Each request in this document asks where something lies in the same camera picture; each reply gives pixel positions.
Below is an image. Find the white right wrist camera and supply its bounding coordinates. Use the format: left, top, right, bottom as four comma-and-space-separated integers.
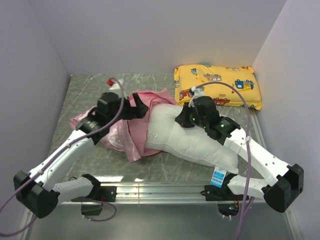
188, 86, 205, 108

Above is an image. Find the white pillow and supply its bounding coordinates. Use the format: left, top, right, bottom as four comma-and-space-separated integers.
144, 103, 239, 175

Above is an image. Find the aluminium mounting rail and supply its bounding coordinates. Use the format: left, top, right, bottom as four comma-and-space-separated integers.
14, 183, 301, 240

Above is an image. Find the pink pillowcase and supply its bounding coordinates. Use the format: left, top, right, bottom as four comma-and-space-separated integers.
68, 87, 178, 163

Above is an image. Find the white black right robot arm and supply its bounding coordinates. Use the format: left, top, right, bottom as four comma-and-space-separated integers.
175, 96, 304, 213

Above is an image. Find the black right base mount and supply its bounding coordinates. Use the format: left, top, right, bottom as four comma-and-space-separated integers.
199, 174, 251, 216

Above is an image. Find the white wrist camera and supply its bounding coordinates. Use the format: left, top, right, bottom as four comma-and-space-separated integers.
106, 79, 126, 92
188, 86, 205, 108

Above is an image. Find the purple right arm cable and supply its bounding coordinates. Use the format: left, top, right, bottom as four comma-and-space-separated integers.
192, 81, 256, 240

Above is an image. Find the blue white pillow tag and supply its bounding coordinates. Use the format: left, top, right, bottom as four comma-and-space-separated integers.
210, 166, 227, 188

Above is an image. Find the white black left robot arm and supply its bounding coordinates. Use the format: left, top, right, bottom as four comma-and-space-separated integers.
13, 92, 149, 219

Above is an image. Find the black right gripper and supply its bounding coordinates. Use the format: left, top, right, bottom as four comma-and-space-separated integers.
175, 102, 208, 130

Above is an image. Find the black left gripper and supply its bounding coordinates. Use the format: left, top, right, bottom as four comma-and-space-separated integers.
108, 92, 149, 126

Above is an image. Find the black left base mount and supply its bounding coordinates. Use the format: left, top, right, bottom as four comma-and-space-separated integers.
71, 185, 117, 219

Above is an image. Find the yellow cartoon car pillow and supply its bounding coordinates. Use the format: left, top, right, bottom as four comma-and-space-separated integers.
173, 64, 262, 110

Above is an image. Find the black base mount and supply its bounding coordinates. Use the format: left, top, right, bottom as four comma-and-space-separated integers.
71, 185, 117, 219
199, 174, 251, 216

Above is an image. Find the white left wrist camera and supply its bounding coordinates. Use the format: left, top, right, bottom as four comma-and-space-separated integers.
106, 79, 126, 92

